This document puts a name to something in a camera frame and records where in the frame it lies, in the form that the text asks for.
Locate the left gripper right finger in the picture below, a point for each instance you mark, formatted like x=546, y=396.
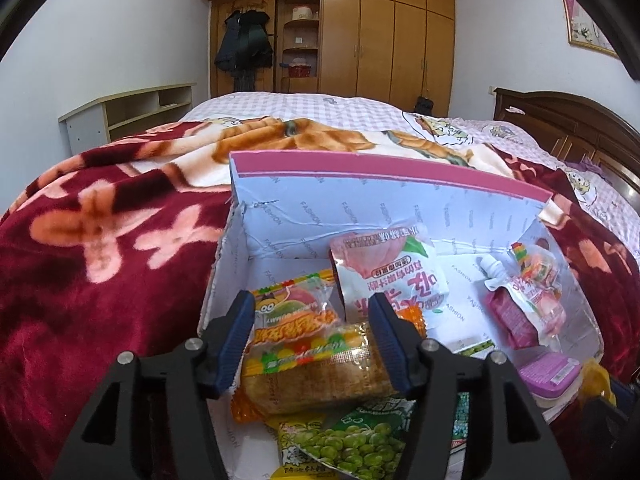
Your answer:
x=508, y=437

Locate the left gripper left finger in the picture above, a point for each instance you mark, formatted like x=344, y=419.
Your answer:
x=149, y=418

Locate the yellow jelly cup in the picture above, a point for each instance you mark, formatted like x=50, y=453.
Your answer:
x=596, y=383

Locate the pink mint tin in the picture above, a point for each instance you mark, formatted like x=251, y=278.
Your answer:
x=550, y=375

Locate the green peas snack bag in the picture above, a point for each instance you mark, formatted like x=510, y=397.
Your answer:
x=365, y=442

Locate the orange bread snack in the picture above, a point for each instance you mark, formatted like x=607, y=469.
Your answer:
x=360, y=376

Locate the peach jelly drink pouch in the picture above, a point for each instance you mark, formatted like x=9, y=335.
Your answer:
x=527, y=314

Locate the clear colourful candy packet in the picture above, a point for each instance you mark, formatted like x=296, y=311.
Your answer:
x=536, y=263

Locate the fruit gummy candy bag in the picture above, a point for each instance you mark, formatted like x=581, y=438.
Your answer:
x=297, y=323

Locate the pink white cardboard box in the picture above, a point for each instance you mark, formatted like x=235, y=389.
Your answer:
x=401, y=317

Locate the red floral plush blanket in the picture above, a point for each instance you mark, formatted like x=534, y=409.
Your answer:
x=112, y=250

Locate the low white open shelf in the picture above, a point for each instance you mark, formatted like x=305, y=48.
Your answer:
x=113, y=117

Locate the dark wooden headboard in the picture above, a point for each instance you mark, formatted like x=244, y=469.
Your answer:
x=574, y=128

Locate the black bag by wardrobe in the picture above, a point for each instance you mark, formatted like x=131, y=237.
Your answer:
x=424, y=106

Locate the red box on shelf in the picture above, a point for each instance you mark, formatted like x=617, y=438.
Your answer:
x=298, y=70

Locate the dark hanging jacket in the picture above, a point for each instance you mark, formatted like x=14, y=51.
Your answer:
x=245, y=48

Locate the large wooden wardrobe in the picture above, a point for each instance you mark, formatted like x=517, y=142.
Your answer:
x=387, y=50

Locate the framed wedding photo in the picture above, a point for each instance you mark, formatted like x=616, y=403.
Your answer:
x=583, y=32

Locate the cream round box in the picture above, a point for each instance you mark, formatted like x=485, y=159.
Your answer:
x=302, y=13

